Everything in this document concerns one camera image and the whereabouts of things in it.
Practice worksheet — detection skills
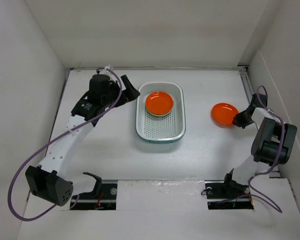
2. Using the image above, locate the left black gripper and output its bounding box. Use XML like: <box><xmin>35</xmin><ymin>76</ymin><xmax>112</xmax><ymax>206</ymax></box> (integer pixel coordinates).
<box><xmin>102</xmin><ymin>75</ymin><xmax>140</xmax><ymax>109</ymax></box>

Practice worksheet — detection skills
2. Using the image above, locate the orange plate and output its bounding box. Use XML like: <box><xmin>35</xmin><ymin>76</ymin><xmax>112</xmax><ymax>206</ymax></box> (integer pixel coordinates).
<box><xmin>210</xmin><ymin>102</ymin><xmax>239</xmax><ymax>127</ymax></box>
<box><xmin>145</xmin><ymin>91</ymin><xmax>174</xmax><ymax>114</ymax></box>

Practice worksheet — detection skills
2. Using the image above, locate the green plate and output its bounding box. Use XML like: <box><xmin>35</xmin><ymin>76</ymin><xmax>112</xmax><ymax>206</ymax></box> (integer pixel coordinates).
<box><xmin>146</xmin><ymin>108</ymin><xmax>173</xmax><ymax>118</ymax></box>

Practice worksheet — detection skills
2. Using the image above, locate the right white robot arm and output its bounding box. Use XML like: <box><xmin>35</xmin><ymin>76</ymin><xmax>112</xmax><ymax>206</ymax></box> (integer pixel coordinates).
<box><xmin>221</xmin><ymin>93</ymin><xmax>297</xmax><ymax>198</ymax></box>

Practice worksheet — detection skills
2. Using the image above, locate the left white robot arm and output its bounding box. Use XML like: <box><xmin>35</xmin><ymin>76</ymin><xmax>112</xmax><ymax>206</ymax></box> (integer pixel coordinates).
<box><xmin>25</xmin><ymin>73</ymin><xmax>140</xmax><ymax>206</ymax></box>

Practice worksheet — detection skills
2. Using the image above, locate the white perforated plastic bin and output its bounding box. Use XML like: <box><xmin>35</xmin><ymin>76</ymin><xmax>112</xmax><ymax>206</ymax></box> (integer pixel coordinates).
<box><xmin>135</xmin><ymin>81</ymin><xmax>186</xmax><ymax>144</ymax></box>

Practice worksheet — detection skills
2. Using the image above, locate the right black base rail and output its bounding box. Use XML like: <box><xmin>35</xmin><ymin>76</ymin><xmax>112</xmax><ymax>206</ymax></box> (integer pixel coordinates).
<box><xmin>201</xmin><ymin>180</ymin><xmax>254</xmax><ymax>210</ymax></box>

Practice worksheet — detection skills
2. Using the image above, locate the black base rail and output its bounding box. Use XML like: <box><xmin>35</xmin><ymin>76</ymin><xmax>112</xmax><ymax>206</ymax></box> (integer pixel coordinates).
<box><xmin>201</xmin><ymin>180</ymin><xmax>254</xmax><ymax>210</ymax></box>
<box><xmin>69</xmin><ymin>181</ymin><xmax>118</xmax><ymax>211</ymax></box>

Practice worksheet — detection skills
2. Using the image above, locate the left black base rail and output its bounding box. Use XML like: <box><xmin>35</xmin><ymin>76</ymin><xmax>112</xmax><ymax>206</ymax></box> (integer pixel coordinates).
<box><xmin>69</xmin><ymin>181</ymin><xmax>118</xmax><ymax>211</ymax></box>

